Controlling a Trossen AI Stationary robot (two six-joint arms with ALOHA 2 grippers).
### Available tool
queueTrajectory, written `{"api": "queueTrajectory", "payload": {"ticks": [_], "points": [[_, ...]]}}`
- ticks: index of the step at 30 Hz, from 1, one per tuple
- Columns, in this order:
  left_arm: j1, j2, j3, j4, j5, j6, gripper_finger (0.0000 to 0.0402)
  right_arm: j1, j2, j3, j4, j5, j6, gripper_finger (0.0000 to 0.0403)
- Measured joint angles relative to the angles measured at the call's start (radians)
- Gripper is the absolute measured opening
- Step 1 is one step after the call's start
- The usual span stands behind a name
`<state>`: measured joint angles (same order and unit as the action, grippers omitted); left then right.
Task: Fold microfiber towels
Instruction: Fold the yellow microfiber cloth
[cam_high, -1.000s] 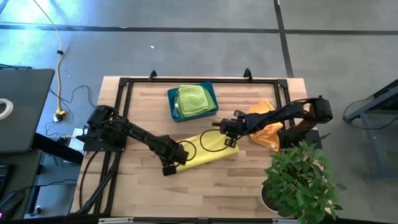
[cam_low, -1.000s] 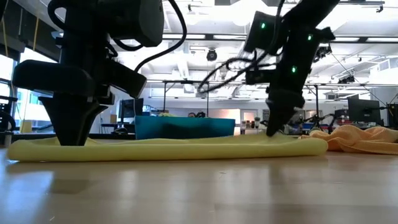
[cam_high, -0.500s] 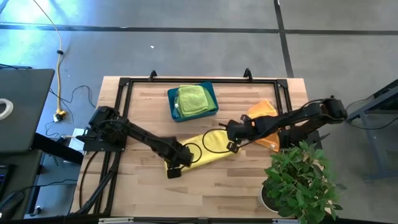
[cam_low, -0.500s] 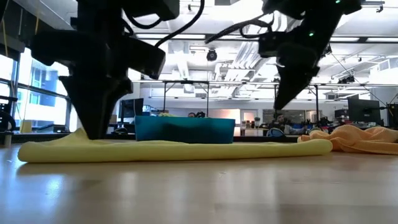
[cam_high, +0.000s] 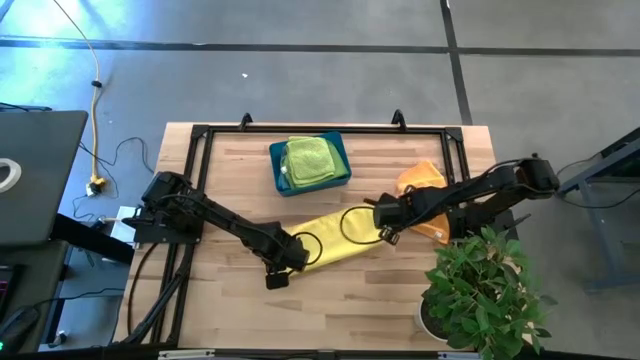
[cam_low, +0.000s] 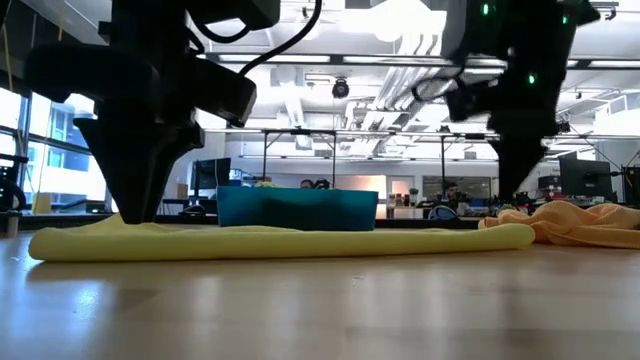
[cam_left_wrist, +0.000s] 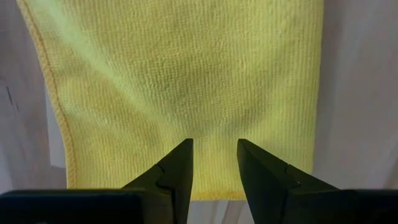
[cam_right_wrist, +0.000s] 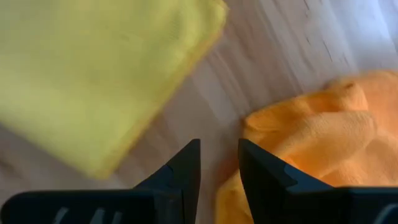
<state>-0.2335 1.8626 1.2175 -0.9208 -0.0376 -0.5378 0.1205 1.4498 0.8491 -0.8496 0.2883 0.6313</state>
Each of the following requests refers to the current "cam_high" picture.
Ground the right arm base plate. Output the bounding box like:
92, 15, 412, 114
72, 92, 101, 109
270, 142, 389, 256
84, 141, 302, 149
492, 208, 532, 246

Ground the black computer mouse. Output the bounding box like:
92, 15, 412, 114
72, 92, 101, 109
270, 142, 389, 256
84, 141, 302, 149
0, 305, 40, 351

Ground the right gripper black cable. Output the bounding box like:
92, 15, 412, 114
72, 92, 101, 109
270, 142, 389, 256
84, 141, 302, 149
339, 204, 389, 246

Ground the orange microfiber towel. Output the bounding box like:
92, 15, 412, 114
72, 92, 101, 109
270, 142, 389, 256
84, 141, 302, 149
395, 159, 452, 246

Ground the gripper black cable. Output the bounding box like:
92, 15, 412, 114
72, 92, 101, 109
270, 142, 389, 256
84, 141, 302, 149
339, 204, 389, 246
292, 230, 325, 267

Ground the yellow power cable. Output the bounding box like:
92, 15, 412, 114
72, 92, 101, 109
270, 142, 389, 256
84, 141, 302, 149
52, 0, 108, 190

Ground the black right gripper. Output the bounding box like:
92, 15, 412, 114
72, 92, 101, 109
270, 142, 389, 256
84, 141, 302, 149
363, 192, 412, 247

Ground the blue plastic bin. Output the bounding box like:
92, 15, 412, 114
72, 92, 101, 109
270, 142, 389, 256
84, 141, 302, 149
268, 130, 353, 198

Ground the lime green microfiber towel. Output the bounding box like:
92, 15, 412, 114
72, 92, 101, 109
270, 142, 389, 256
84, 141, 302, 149
282, 135, 337, 189

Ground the black aluminium frame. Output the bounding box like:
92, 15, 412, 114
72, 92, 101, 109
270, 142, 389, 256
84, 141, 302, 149
113, 109, 474, 349

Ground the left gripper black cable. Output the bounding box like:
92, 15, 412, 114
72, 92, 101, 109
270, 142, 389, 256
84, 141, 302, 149
292, 230, 325, 267

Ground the yellow microfiber towel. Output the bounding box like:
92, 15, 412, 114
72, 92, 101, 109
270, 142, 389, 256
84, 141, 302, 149
282, 205, 389, 275

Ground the green leafy plant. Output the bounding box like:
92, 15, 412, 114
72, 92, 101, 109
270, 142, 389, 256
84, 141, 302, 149
422, 224, 559, 360

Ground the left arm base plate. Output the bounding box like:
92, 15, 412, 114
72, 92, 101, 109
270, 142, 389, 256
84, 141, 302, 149
121, 202, 206, 245

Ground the white box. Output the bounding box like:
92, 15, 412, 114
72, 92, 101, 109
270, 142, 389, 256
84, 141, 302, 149
108, 205, 139, 249

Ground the black desk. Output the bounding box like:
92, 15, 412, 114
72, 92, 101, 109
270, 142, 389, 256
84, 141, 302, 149
0, 213, 136, 354

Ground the white plant pot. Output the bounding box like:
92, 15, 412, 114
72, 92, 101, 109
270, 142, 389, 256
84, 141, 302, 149
417, 299, 454, 344

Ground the black keyboard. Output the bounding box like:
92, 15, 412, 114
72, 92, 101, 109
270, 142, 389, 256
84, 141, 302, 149
0, 264, 24, 321

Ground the dark metal side table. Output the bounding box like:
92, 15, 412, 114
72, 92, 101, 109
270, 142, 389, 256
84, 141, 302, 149
555, 127, 640, 295

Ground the white tape roll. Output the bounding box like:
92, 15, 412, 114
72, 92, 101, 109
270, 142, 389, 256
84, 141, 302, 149
0, 157, 23, 194

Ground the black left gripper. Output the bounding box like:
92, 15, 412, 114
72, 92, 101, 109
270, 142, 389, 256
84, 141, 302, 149
264, 230, 311, 291

